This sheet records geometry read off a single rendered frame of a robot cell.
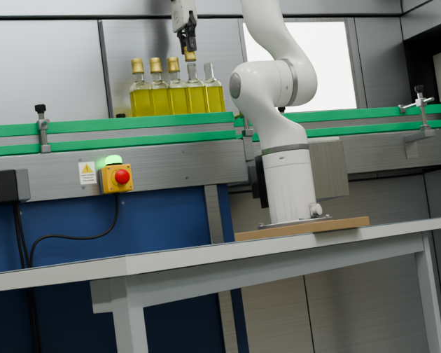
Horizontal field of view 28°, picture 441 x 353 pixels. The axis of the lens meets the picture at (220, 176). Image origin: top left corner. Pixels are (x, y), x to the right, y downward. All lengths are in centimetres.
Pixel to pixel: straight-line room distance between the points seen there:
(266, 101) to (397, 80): 118
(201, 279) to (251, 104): 58
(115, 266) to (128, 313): 10
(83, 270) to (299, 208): 76
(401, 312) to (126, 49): 131
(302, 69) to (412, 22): 111
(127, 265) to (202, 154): 103
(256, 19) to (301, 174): 41
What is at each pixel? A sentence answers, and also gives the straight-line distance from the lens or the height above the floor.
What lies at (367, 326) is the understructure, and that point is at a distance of 308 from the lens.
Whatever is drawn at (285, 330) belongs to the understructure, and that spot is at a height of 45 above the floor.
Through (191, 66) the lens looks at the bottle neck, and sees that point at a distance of 269.
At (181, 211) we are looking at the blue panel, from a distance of 247.
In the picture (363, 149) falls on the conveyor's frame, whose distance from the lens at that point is 287.
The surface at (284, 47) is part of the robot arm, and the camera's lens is 226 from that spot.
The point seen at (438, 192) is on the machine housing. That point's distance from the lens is 321.
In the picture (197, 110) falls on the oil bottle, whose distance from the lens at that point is 265.
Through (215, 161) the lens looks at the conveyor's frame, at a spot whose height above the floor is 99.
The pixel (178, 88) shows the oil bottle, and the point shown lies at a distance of 264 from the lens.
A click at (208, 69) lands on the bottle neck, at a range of 272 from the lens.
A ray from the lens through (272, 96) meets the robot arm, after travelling 218.
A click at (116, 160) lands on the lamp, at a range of 234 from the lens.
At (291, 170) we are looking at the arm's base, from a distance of 217.
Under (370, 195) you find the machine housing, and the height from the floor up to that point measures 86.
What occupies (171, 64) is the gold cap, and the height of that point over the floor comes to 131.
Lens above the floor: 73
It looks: 5 degrees up
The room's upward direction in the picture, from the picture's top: 8 degrees counter-clockwise
